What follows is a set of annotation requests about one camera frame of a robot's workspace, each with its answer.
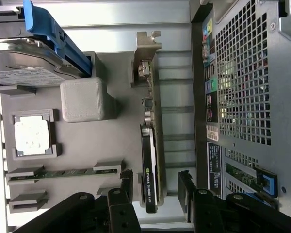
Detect blue case latch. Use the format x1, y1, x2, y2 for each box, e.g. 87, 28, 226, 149
242, 167, 279, 210

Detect green RAM stick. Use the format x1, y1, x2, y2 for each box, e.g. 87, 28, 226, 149
8, 169, 119, 182

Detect silver CPU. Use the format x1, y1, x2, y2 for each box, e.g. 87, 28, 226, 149
14, 115, 52, 156

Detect open black PC case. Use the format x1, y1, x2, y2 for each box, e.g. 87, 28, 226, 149
189, 0, 291, 212

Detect silver hard disk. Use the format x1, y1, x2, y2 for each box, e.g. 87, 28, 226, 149
0, 37, 79, 87

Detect hard drive with blue caddy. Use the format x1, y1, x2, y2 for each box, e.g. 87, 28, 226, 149
23, 0, 93, 78

